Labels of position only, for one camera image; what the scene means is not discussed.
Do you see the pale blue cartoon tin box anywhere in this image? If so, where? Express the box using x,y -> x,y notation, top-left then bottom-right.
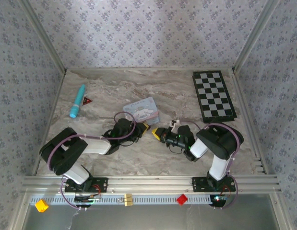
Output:
122,96 -> 161,126

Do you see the black and grey chessboard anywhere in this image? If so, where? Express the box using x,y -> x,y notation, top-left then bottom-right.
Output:
192,70 -> 237,124

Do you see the turquoise pen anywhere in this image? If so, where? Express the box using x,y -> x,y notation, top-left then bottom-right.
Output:
69,84 -> 86,118

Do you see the beige clip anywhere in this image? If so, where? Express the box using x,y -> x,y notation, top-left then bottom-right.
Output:
123,193 -> 134,207

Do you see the yellow toy block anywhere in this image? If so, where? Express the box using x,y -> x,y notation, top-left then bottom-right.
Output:
35,199 -> 49,213

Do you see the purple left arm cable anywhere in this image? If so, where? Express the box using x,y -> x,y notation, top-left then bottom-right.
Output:
46,111 -> 137,212

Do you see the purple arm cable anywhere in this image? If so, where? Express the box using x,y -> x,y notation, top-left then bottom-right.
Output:
178,120 -> 245,210
46,111 -> 137,212

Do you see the aluminium rail under arm bases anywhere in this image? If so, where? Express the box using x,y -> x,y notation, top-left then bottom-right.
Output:
20,174 -> 283,195

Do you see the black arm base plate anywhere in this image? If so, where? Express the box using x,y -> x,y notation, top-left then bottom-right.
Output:
191,176 -> 237,193
64,177 -> 109,193

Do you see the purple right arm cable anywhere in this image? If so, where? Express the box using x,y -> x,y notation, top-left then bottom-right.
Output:
178,120 -> 245,210

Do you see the slotted cable duct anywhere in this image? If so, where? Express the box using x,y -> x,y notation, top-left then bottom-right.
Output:
30,194 -> 211,206

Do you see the aluminium table side rail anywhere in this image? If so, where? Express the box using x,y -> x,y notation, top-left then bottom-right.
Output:
231,69 -> 268,175
32,70 -> 67,176

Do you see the aluminium frame post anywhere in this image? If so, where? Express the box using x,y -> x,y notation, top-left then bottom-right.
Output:
17,0 -> 68,74
231,0 -> 282,72

